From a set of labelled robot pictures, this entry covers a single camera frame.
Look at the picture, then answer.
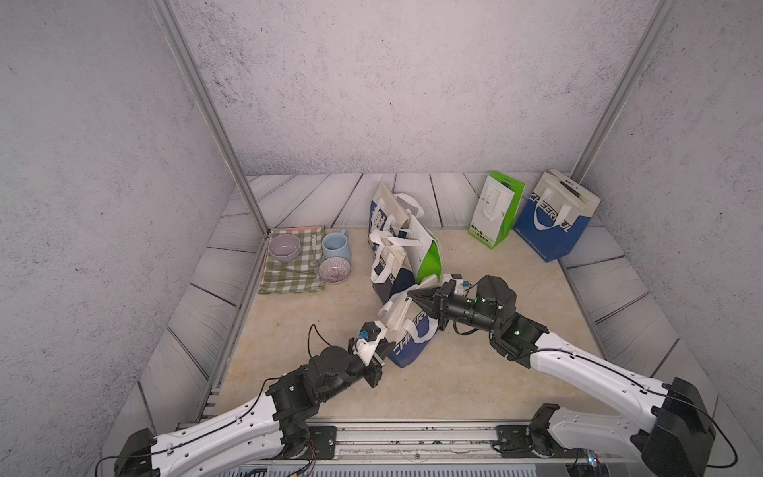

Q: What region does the blue beige takeout bag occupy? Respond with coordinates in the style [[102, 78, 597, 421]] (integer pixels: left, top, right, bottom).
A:
[[514, 169, 601, 262]]

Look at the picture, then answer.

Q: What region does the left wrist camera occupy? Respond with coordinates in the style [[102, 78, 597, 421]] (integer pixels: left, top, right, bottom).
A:
[[351, 320, 387, 367]]

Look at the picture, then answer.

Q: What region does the blue mug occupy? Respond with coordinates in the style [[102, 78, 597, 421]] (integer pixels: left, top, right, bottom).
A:
[[322, 230, 352, 262]]

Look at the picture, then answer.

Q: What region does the navy beige bag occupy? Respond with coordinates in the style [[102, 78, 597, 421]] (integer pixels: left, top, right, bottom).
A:
[[371, 244, 416, 303]]

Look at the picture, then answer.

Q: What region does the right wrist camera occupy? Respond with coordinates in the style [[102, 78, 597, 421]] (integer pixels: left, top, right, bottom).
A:
[[442, 273, 472, 296]]

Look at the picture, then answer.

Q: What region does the purple bowl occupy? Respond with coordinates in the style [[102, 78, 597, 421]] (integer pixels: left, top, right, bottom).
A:
[[268, 234, 302, 262]]

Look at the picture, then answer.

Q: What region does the green checkered cloth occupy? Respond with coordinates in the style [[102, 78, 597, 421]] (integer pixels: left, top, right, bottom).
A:
[[259, 226, 325, 294]]

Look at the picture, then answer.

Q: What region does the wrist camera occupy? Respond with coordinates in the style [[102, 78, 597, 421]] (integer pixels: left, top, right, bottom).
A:
[[351, 320, 387, 367], [442, 273, 472, 296]]

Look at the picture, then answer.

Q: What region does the aluminium frame post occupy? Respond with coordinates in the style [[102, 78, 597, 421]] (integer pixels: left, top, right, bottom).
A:
[[571, 0, 680, 183], [149, 0, 270, 235]]

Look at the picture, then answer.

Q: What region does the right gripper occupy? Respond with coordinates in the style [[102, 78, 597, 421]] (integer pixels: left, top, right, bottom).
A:
[[408, 280, 502, 338]]

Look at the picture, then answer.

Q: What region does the green white bag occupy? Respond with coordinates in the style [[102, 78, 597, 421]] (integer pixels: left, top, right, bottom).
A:
[[469, 171, 526, 248], [369, 216, 442, 283]]

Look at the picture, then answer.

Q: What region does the left aluminium frame post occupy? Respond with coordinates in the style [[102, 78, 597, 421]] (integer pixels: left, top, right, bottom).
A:
[[149, 0, 270, 235]]

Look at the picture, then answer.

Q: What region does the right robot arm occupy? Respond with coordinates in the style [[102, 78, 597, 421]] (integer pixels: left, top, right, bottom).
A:
[[407, 275, 717, 476]]

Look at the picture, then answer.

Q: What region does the pink patterned bowl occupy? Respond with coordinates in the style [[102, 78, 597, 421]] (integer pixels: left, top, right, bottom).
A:
[[318, 256, 352, 284]]

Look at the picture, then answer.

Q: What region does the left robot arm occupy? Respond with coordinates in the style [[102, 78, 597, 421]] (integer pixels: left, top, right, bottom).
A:
[[113, 338, 395, 476]]

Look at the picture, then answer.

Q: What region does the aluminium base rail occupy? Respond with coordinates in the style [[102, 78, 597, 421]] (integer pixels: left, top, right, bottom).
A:
[[156, 419, 687, 477]]

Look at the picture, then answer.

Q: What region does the right aluminium frame post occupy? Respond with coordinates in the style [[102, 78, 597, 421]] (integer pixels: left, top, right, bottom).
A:
[[571, 0, 680, 183]]

